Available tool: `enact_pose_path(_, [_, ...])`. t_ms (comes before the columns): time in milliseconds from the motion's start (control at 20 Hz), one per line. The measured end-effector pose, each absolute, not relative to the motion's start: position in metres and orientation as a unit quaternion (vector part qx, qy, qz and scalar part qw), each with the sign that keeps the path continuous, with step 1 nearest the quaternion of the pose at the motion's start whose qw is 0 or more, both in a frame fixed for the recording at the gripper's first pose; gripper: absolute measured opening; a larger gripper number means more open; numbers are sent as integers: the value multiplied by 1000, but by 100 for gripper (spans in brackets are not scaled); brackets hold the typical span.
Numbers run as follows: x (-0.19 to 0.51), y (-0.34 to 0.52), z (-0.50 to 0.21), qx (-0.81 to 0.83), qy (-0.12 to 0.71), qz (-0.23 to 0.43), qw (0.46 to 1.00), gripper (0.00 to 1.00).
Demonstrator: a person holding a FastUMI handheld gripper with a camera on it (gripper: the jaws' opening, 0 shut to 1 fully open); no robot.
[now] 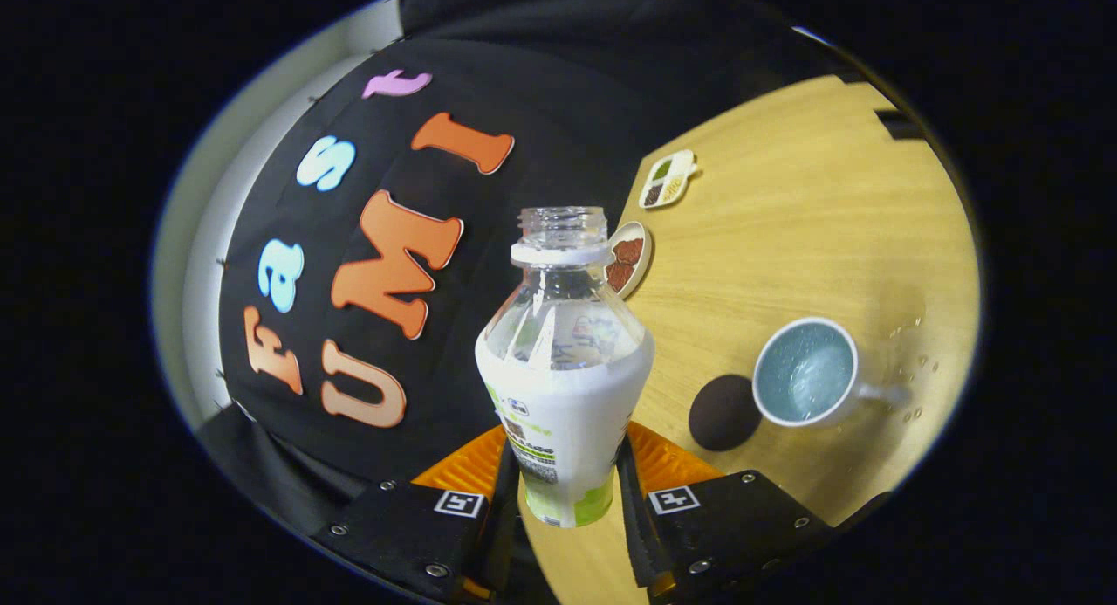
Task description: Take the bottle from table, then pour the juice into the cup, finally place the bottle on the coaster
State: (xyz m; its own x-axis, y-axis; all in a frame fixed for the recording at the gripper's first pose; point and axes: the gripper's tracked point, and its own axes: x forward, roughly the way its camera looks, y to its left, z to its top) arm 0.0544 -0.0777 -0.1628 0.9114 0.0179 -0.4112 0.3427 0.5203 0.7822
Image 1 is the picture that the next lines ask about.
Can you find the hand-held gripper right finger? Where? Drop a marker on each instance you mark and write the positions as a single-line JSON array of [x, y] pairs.
[[635, 535]]

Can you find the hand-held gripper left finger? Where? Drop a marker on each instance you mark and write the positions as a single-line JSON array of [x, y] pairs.
[[499, 535]]

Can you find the clear bottle with white label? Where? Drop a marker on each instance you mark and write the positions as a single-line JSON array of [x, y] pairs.
[[567, 413]]

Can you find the dark brown round coaster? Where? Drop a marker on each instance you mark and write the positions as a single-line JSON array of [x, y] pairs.
[[720, 413]]

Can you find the white cup with blue inside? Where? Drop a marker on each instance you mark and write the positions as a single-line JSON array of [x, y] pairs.
[[803, 374]]

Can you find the red-brown food piece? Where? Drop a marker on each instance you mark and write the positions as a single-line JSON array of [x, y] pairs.
[[628, 251], [620, 276]]

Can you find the small white oval plate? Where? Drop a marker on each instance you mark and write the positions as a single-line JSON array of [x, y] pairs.
[[644, 269]]

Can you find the wooden table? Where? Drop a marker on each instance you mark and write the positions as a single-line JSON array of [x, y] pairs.
[[785, 238]]

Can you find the white divided snack tray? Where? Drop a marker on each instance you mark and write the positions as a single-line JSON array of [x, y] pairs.
[[668, 180]]

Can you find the black backdrop cloth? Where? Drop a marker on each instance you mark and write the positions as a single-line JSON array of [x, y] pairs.
[[541, 107]]

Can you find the black table clamp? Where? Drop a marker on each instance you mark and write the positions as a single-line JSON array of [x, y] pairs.
[[899, 125]]

